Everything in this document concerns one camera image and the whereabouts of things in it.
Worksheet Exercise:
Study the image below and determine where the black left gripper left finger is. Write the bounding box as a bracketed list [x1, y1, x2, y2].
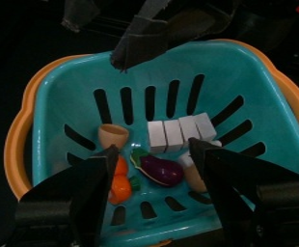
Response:
[5, 144, 120, 247]

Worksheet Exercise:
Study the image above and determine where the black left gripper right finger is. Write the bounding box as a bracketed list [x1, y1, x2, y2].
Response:
[187, 137, 299, 247]

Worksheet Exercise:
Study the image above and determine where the tan wooden toy cup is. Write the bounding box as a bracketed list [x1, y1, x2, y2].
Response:
[96, 123, 131, 151]

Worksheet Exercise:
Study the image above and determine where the white and tan toy mushroom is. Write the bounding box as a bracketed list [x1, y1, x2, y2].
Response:
[176, 140, 223, 194]

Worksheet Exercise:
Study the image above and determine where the orange toy carrot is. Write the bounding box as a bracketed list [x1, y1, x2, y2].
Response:
[108, 153, 141, 206]

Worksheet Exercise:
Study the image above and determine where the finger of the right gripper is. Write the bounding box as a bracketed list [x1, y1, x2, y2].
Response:
[108, 14, 171, 73]
[60, 0, 101, 34]

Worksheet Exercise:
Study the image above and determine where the white toy block slice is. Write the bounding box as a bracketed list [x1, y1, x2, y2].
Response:
[163, 119, 184, 152]
[176, 115, 201, 147]
[193, 112, 217, 143]
[147, 120, 168, 154]

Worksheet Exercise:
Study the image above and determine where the purple toy eggplant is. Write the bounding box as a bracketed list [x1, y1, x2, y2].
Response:
[129, 148, 185, 188]

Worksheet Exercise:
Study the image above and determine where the teal basket with orange handles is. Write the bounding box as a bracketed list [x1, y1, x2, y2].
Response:
[2, 38, 299, 247]

